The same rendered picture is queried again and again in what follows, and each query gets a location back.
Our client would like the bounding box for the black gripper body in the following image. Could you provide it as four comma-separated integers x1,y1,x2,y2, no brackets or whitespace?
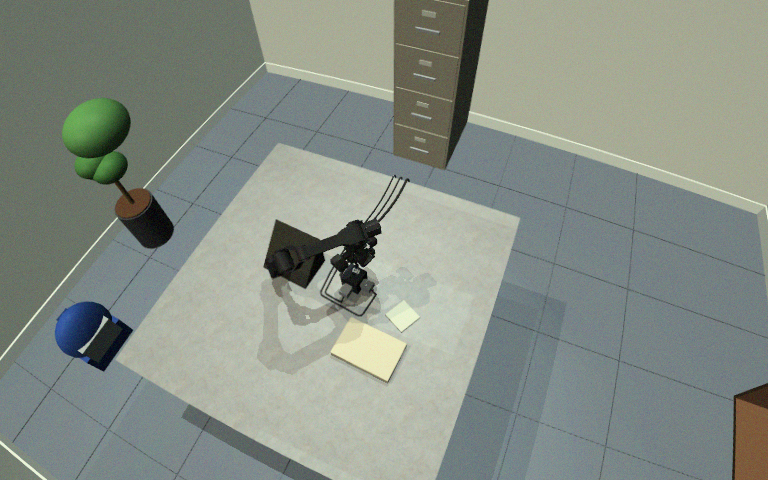
330,236,377,272

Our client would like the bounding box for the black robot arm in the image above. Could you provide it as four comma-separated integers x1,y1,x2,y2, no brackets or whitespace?
265,219,382,279

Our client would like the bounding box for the beige flat rectangular slab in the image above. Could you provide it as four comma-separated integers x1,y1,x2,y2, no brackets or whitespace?
330,317,407,383

